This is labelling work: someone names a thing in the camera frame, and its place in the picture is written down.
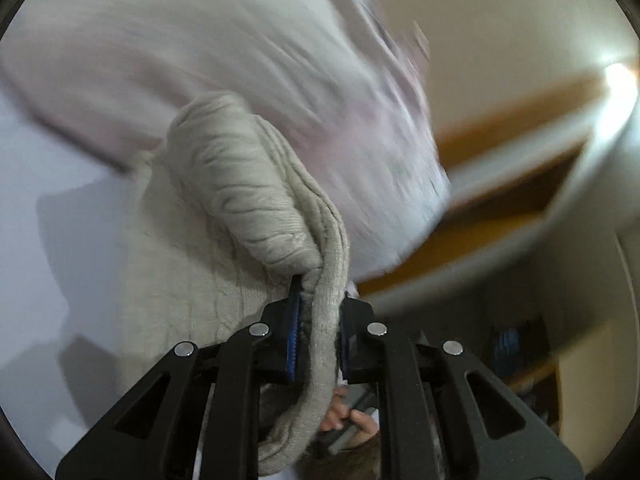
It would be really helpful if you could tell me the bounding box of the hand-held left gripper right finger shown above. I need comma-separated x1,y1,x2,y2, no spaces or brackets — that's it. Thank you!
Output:
339,299,586,480

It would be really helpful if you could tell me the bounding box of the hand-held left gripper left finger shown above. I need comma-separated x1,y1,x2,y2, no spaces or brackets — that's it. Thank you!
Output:
55,275,306,480

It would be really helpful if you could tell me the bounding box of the beige knitted sweater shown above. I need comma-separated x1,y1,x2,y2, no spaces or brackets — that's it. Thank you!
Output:
117,91,351,478

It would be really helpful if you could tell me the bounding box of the person's right hand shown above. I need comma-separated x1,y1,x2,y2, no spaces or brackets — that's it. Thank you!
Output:
320,385,380,436

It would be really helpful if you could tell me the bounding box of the dark blue object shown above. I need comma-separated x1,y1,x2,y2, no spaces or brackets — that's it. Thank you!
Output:
492,317,551,396

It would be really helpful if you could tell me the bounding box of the pale pink cloth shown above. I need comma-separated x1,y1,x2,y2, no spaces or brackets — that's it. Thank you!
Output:
0,0,452,282

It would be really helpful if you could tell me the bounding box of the bright lamp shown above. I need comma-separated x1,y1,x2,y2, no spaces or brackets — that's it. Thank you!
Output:
597,60,640,146

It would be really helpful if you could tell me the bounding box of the brown wooden frame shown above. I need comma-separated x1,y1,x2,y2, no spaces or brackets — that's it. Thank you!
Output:
357,77,608,297

